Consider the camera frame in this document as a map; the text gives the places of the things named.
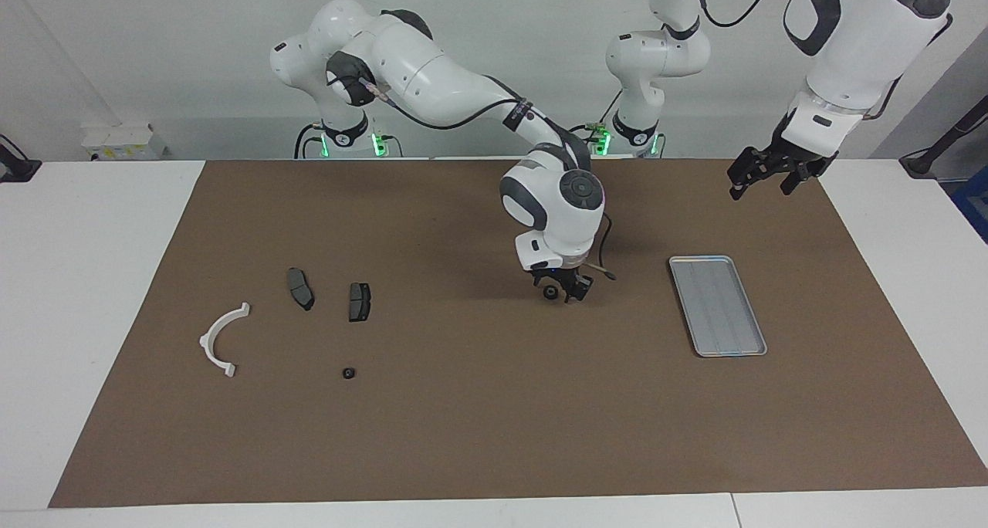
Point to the white cardboard box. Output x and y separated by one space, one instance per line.
123 142

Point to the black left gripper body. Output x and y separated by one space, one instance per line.
795 157

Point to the black angled stand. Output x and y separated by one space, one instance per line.
926 161

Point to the silver metal tray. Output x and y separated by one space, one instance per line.
718 308

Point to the short dark brake pad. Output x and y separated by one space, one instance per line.
360 302

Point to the large black bearing gear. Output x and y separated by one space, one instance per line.
550 292

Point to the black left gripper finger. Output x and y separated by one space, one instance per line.
742 179
793 182

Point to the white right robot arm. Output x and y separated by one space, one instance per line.
432 72

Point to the long dark brake pad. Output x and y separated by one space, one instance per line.
301 289

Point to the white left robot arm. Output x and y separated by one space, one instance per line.
857 49

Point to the brown table mat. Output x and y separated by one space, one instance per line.
494 435

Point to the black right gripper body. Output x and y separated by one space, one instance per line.
563 277

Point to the white semicircular bracket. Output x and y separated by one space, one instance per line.
210 341

